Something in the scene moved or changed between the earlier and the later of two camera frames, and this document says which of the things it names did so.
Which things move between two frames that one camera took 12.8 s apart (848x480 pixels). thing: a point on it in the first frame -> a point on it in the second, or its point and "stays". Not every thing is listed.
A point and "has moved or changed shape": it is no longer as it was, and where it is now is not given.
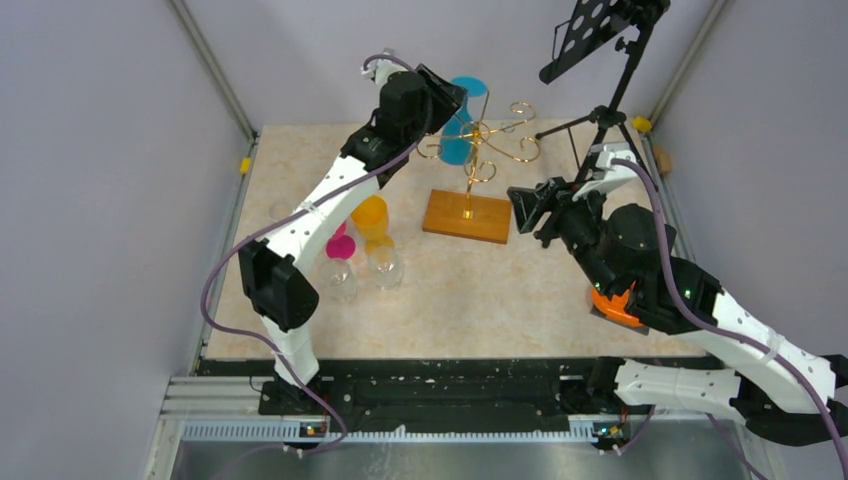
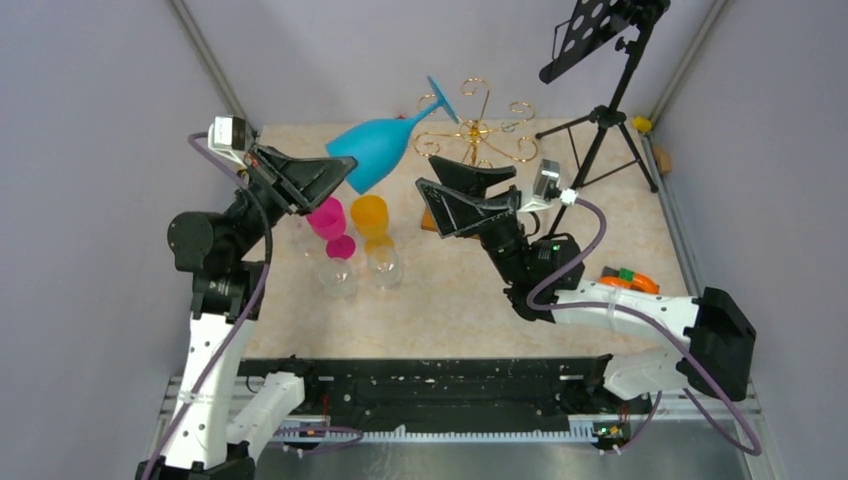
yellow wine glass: (370, 216) stays
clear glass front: (385, 266) stays
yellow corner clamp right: (641, 124) stays
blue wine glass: (455, 145) has moved or changed shape
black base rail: (430, 390) stays
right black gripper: (530, 203) -> (457, 211)
